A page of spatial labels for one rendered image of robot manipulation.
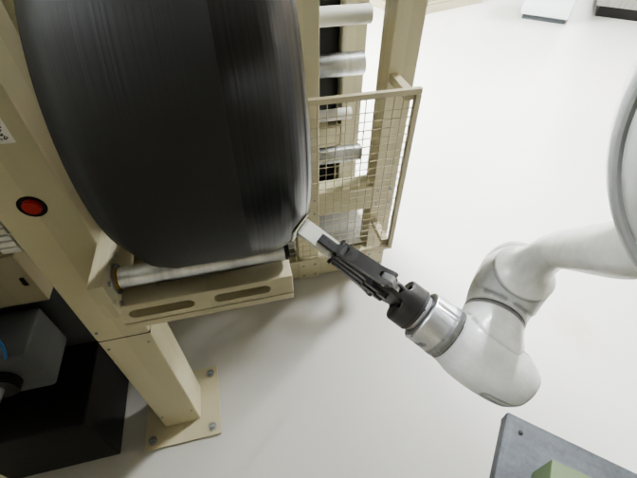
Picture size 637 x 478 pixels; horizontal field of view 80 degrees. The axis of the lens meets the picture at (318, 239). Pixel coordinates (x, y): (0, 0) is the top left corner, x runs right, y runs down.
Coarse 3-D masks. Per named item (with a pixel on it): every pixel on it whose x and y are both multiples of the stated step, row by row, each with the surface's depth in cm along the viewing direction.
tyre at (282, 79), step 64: (64, 0) 38; (128, 0) 38; (192, 0) 40; (256, 0) 41; (64, 64) 39; (128, 64) 39; (192, 64) 40; (256, 64) 42; (64, 128) 42; (128, 128) 41; (192, 128) 43; (256, 128) 44; (128, 192) 45; (192, 192) 47; (256, 192) 49; (192, 256) 59
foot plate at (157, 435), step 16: (208, 368) 156; (208, 384) 152; (208, 400) 147; (208, 416) 143; (160, 432) 139; (176, 432) 139; (192, 432) 139; (208, 432) 139; (144, 448) 136; (160, 448) 136
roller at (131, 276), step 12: (276, 252) 79; (288, 252) 80; (144, 264) 76; (204, 264) 77; (216, 264) 77; (228, 264) 77; (240, 264) 78; (252, 264) 79; (120, 276) 74; (132, 276) 74; (144, 276) 75; (156, 276) 75; (168, 276) 76; (180, 276) 76; (192, 276) 78; (120, 288) 76
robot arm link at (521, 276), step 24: (552, 240) 51; (576, 240) 43; (600, 240) 37; (504, 264) 63; (528, 264) 59; (552, 264) 53; (576, 264) 43; (600, 264) 38; (624, 264) 35; (480, 288) 66; (504, 288) 62; (528, 288) 61; (552, 288) 62; (528, 312) 63
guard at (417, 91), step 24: (336, 96) 110; (360, 96) 111; (384, 96) 113; (336, 144) 122; (384, 144) 126; (408, 144) 127; (384, 168) 133; (312, 216) 141; (384, 216) 150; (360, 240) 157
